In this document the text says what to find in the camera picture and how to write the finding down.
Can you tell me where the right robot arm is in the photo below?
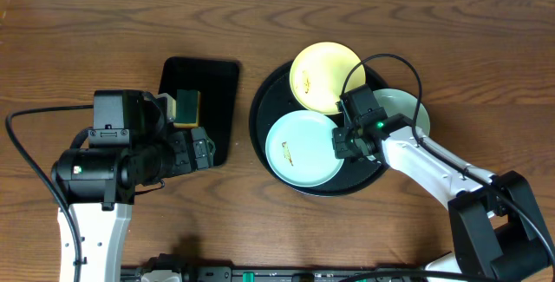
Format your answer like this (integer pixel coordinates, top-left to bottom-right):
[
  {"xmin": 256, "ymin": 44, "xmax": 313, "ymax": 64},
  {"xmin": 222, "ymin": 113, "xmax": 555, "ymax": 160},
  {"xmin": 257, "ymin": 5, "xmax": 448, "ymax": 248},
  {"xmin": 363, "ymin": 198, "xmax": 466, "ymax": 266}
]
[{"xmin": 332, "ymin": 116, "xmax": 554, "ymax": 281}]

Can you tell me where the pale green plate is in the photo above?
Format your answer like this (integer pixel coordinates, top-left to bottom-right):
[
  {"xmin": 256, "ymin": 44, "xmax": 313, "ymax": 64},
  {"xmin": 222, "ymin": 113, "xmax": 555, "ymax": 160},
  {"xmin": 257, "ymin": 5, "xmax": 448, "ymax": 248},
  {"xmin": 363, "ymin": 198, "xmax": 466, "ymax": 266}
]
[{"xmin": 374, "ymin": 89, "xmax": 431, "ymax": 135}]

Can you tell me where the yellow plate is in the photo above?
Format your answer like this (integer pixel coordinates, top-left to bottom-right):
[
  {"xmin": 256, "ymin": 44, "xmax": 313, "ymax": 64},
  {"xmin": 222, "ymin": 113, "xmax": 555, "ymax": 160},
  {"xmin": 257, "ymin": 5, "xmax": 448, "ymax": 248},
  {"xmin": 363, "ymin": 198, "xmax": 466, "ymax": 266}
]
[{"xmin": 290, "ymin": 42, "xmax": 361, "ymax": 115}]

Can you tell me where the black rectangular tray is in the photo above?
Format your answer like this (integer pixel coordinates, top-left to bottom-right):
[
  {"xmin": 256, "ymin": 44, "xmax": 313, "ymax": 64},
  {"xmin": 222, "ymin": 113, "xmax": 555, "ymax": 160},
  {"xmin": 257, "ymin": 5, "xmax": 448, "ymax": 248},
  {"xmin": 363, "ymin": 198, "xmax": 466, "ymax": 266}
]
[{"xmin": 159, "ymin": 56, "xmax": 240, "ymax": 167}]

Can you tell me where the right black cable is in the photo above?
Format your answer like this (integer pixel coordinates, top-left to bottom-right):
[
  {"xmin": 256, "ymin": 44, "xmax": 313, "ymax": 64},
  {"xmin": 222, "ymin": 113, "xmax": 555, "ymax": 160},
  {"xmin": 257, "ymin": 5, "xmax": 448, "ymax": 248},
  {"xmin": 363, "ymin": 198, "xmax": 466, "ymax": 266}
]
[{"xmin": 340, "ymin": 53, "xmax": 555, "ymax": 270}]

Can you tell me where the black cable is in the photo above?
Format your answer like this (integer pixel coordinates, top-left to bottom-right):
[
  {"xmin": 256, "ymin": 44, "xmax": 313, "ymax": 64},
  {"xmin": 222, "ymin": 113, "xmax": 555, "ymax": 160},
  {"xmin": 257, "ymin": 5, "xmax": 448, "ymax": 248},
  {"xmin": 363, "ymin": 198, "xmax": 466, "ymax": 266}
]
[
  {"xmin": 4, "ymin": 104, "xmax": 95, "ymax": 282},
  {"xmin": 340, "ymin": 53, "xmax": 555, "ymax": 270}
]

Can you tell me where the green yellow sponge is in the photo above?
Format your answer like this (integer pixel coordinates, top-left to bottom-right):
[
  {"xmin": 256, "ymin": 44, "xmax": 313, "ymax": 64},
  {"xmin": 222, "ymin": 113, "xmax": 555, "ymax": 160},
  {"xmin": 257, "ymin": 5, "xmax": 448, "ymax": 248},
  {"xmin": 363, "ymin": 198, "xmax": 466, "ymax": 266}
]
[{"xmin": 173, "ymin": 89, "xmax": 200, "ymax": 128}]

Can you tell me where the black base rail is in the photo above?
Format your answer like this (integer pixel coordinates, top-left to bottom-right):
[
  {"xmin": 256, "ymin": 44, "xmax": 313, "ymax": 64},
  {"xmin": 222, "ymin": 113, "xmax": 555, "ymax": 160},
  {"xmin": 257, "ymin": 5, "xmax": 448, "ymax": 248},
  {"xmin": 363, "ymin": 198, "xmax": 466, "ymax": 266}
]
[{"xmin": 120, "ymin": 253, "xmax": 461, "ymax": 282}]

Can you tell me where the left black cable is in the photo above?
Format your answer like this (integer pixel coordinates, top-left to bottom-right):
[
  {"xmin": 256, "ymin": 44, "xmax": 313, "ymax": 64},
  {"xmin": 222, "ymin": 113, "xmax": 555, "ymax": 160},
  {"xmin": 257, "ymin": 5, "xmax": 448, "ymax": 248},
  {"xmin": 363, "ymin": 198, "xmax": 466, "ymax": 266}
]
[{"xmin": 4, "ymin": 104, "xmax": 95, "ymax": 282}]

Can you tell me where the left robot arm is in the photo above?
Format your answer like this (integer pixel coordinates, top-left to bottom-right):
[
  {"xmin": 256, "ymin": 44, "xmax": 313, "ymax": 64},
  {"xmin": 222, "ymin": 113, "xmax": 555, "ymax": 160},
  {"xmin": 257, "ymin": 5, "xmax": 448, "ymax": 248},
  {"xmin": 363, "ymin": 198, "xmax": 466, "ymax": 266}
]
[{"xmin": 51, "ymin": 128, "xmax": 216, "ymax": 281}]

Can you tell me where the light blue plate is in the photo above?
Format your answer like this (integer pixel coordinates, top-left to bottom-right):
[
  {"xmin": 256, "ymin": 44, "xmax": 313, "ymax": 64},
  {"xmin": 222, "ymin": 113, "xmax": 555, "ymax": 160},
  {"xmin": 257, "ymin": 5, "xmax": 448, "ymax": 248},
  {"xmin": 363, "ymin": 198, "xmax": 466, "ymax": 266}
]
[{"xmin": 265, "ymin": 110, "xmax": 343, "ymax": 187}]

